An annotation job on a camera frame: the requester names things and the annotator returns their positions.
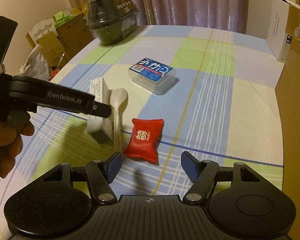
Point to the white product box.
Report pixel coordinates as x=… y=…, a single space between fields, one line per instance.
x=284 y=26

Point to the brown cardboard boxes pile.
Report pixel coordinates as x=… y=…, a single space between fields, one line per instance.
x=61 y=37

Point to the red snack packet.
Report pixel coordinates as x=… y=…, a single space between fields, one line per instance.
x=144 y=139

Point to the white plastic spoon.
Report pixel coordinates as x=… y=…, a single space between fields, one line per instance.
x=117 y=98

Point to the green instant noodle bowl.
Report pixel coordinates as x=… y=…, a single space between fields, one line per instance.
x=111 y=21

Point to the clear box blue label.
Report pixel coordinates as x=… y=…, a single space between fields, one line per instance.
x=153 y=76

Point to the large brown cardboard box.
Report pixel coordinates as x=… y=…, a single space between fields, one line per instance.
x=287 y=93

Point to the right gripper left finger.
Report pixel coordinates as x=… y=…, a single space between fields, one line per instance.
x=100 y=175

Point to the crumpled plastic bag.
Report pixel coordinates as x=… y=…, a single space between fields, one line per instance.
x=36 y=65

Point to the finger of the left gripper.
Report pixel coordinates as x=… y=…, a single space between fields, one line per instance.
x=101 y=110

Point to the narrow white box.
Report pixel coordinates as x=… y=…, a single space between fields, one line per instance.
x=99 y=126

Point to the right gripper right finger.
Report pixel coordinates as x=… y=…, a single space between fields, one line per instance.
x=202 y=174

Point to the person's left hand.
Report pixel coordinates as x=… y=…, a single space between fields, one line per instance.
x=12 y=143

